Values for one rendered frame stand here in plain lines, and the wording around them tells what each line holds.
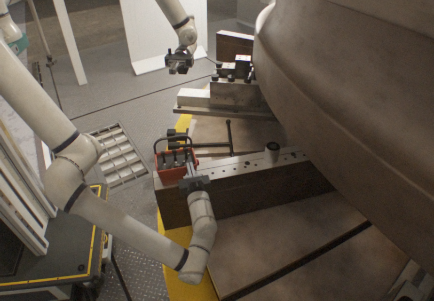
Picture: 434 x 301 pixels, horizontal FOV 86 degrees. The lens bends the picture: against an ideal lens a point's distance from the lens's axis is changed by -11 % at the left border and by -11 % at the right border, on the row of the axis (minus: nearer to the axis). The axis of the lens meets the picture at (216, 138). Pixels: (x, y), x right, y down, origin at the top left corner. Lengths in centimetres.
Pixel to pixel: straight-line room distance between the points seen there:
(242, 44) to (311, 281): 264
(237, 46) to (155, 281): 267
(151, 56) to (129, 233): 357
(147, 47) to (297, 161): 320
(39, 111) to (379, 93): 119
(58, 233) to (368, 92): 179
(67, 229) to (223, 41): 268
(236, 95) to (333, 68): 119
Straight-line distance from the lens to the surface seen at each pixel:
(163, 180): 130
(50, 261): 176
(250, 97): 227
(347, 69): 119
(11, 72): 99
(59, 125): 99
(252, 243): 158
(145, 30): 413
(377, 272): 172
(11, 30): 136
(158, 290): 182
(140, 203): 219
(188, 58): 123
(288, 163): 148
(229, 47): 343
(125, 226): 94
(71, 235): 179
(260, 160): 147
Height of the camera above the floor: 169
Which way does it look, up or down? 39 degrees down
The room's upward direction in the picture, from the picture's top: straight up
